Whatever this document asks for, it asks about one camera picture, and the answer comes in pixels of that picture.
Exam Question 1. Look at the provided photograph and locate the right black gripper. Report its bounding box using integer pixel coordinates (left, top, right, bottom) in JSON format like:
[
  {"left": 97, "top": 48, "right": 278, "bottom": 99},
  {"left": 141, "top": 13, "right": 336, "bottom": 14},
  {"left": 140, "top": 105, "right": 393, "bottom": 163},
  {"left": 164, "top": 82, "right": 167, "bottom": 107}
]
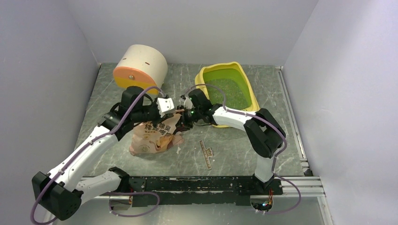
[{"left": 167, "top": 105, "right": 202, "bottom": 134}]

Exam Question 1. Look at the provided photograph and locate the pink cat litter bag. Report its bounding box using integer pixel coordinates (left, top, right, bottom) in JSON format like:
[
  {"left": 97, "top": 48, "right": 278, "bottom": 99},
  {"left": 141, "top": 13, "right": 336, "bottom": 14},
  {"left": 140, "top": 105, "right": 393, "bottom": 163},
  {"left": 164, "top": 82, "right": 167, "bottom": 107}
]
[{"left": 129, "top": 113, "right": 184, "bottom": 156}]

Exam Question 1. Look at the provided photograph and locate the torn bag top strip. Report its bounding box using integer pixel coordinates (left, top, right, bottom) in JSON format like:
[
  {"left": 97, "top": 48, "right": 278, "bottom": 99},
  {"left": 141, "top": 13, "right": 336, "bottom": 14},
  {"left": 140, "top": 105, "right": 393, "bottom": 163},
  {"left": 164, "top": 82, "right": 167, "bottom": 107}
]
[{"left": 199, "top": 140, "right": 214, "bottom": 170}]

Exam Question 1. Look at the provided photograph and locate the white orange cylindrical bin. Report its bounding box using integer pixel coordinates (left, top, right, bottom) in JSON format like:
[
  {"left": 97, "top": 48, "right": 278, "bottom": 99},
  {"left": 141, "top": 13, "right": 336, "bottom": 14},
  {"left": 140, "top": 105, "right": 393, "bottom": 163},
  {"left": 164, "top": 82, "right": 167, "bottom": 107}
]
[{"left": 113, "top": 45, "right": 168, "bottom": 89}]

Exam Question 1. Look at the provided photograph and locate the yellow green litter box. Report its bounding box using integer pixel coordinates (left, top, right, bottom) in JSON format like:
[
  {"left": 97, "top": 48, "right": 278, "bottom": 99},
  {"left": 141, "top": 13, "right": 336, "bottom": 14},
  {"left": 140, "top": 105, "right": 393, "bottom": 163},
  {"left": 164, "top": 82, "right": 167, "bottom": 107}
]
[{"left": 195, "top": 61, "right": 260, "bottom": 112}]

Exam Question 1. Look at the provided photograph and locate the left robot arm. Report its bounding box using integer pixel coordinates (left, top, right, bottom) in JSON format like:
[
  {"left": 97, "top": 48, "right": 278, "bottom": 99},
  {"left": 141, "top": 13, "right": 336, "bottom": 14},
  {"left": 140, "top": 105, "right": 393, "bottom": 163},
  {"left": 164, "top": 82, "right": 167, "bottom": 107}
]
[{"left": 30, "top": 86, "right": 175, "bottom": 224}]

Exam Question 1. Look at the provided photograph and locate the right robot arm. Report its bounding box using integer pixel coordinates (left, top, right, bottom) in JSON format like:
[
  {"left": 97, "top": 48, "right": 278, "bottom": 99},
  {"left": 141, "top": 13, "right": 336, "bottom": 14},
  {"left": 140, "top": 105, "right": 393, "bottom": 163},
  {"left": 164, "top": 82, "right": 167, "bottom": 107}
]
[{"left": 180, "top": 89, "right": 286, "bottom": 194}]

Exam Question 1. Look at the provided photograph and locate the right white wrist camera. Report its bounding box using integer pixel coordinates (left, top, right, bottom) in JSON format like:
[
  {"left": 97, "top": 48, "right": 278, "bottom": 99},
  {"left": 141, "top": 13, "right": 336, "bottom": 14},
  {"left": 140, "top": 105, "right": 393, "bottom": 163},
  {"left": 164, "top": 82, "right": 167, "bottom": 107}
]
[{"left": 179, "top": 95, "right": 194, "bottom": 109}]

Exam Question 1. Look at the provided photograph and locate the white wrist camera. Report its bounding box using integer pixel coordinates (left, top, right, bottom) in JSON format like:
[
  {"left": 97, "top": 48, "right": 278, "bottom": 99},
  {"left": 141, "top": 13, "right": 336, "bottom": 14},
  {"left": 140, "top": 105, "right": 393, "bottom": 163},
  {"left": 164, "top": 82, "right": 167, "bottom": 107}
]
[
  {"left": 179, "top": 95, "right": 194, "bottom": 109},
  {"left": 157, "top": 97, "right": 176, "bottom": 117}
]

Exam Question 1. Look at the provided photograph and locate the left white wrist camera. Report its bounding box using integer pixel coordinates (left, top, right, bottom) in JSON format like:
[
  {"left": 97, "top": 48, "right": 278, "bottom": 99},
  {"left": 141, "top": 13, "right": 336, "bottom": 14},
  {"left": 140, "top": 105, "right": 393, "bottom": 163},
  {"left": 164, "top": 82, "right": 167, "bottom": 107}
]
[{"left": 157, "top": 97, "right": 176, "bottom": 117}]

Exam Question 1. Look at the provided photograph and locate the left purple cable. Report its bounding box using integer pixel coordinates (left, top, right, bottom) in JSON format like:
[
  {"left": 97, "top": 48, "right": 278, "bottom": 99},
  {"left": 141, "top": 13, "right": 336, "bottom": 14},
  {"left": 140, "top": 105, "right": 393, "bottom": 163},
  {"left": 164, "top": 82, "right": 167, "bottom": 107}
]
[{"left": 30, "top": 86, "right": 167, "bottom": 225}]

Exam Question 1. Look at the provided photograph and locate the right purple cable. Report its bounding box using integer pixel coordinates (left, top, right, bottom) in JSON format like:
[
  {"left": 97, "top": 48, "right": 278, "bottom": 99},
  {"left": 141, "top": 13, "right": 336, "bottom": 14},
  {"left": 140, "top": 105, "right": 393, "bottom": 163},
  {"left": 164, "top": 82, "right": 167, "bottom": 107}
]
[{"left": 180, "top": 83, "right": 302, "bottom": 216}]

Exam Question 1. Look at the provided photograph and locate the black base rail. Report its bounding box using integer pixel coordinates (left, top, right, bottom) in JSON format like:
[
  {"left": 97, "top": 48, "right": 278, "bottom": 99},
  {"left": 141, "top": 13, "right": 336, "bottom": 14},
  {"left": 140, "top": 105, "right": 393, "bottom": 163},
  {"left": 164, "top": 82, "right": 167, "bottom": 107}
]
[{"left": 107, "top": 167, "right": 283, "bottom": 207}]

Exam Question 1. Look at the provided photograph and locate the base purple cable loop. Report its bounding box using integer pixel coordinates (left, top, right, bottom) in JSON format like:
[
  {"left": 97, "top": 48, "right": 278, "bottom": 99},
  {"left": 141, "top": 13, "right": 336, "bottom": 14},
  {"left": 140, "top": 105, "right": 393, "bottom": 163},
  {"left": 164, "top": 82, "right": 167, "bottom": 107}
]
[{"left": 108, "top": 191, "right": 161, "bottom": 218}]

